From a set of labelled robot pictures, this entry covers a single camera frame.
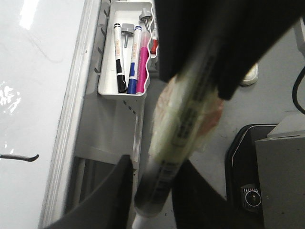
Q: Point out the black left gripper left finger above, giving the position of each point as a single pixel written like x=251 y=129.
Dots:
x=108 y=206

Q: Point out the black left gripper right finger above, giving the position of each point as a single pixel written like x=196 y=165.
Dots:
x=196 y=205

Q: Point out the white whiteboard marker with tape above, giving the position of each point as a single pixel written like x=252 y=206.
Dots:
x=193 y=95

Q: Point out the blue capped whiteboard marker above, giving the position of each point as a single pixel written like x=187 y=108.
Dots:
x=131 y=89

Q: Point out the black capped whiteboard marker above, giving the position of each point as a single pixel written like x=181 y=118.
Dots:
x=121 y=82

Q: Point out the black bin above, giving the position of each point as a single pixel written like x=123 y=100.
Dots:
x=241 y=163

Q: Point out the grey metal box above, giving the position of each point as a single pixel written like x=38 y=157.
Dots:
x=281 y=168

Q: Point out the white shoe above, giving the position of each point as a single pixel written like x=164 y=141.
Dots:
x=251 y=77

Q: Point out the pink highlighter marker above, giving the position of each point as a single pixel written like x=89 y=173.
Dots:
x=144 y=54

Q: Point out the red capped marker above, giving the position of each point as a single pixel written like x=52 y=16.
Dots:
x=154 y=38

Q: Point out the grey knob bolt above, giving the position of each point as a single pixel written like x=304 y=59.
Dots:
x=127 y=31
x=145 y=16

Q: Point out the white wavy-edged marker tray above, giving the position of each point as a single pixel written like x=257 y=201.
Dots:
x=125 y=12

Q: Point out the small silver camera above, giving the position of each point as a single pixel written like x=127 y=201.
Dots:
x=250 y=198

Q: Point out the white whiteboard with aluminium frame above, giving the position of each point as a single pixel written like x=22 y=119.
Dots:
x=44 y=46

